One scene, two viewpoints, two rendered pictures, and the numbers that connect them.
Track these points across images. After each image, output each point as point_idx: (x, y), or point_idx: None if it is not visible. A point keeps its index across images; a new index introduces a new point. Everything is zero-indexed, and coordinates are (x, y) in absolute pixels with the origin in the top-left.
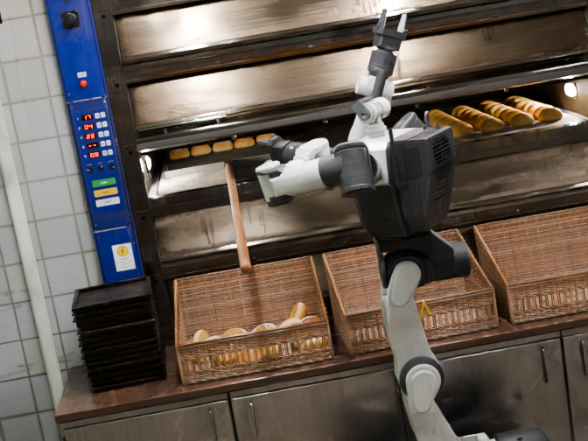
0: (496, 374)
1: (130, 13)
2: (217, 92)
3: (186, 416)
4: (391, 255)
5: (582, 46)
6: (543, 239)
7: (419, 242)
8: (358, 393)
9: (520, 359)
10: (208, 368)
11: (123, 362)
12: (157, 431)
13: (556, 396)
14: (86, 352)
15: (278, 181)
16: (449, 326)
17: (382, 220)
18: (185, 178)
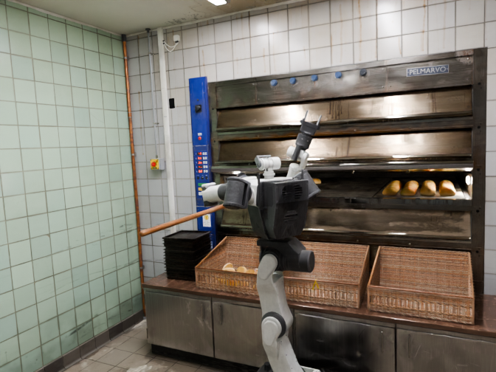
0: (350, 336)
1: (225, 108)
2: (256, 150)
3: (192, 302)
4: (266, 248)
5: (465, 152)
6: (421, 264)
7: (278, 245)
8: None
9: (366, 332)
10: (207, 283)
11: (180, 268)
12: (179, 305)
13: (387, 363)
14: (165, 258)
15: (204, 193)
16: (329, 299)
17: (257, 226)
18: None
